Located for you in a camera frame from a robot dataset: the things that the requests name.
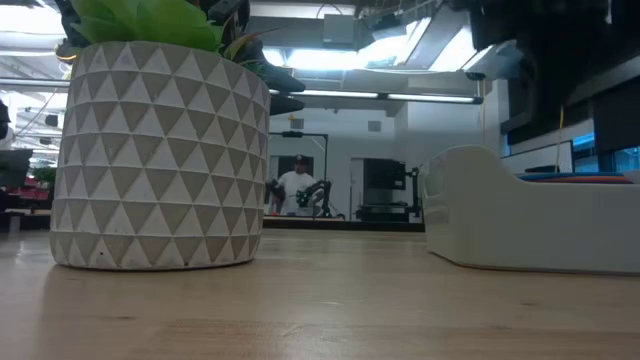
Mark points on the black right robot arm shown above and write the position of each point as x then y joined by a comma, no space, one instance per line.
550,50

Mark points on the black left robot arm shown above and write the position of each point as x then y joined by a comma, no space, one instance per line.
67,20

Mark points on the black background robot arm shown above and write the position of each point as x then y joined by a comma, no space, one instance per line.
315,192

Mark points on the black gantry stand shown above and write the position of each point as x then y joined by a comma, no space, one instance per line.
300,134

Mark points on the person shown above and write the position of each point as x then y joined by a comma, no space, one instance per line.
295,185

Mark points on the long ceiling light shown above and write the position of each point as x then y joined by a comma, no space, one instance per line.
385,96

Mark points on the black machine cabinet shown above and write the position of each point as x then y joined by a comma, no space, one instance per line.
384,175

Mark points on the black ceiling device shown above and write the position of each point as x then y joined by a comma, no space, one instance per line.
64,51

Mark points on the white board panel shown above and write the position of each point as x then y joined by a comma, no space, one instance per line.
537,159

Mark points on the small green background plant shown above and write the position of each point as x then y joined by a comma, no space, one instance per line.
47,175

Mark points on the pale grey plastic basket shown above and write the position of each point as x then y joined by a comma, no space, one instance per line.
500,220

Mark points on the grey ceiling duct box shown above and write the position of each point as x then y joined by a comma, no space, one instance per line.
339,29

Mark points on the artificial succulent in patterned pot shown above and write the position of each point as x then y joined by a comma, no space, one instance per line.
160,160

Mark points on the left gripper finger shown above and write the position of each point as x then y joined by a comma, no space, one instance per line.
285,82
285,104

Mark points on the black monitor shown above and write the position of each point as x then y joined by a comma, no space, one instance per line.
15,167

